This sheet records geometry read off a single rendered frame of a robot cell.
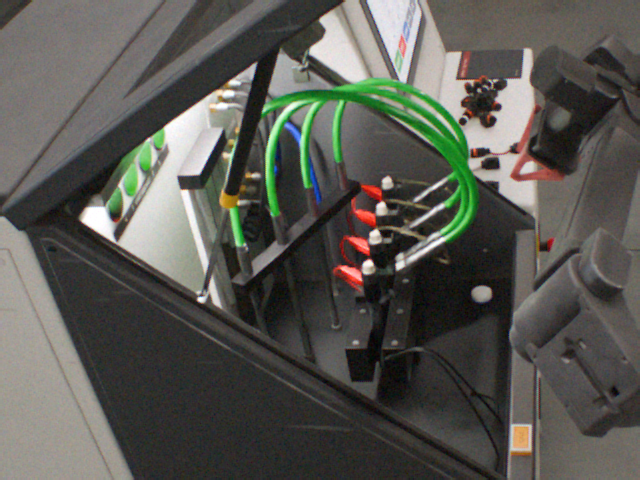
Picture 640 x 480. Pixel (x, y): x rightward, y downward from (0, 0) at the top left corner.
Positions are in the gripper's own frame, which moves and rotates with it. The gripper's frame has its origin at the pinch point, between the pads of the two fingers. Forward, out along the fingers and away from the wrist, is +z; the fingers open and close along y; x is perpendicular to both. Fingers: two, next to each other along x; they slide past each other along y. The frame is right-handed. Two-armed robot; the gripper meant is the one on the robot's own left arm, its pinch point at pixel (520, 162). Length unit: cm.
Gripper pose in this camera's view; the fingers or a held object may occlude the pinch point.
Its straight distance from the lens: 127.6
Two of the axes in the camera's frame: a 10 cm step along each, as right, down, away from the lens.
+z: -4.7, 3.9, 7.9
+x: 8.3, 5.0, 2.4
